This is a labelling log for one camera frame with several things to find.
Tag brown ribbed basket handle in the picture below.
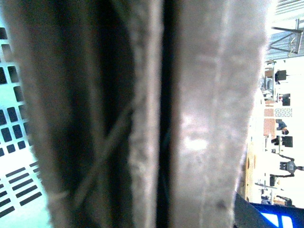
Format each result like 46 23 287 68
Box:
3 0 163 228

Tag brown smooth basket handle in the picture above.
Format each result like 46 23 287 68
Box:
169 0 274 228

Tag light teal plastic basket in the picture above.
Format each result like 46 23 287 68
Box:
0 17 52 228

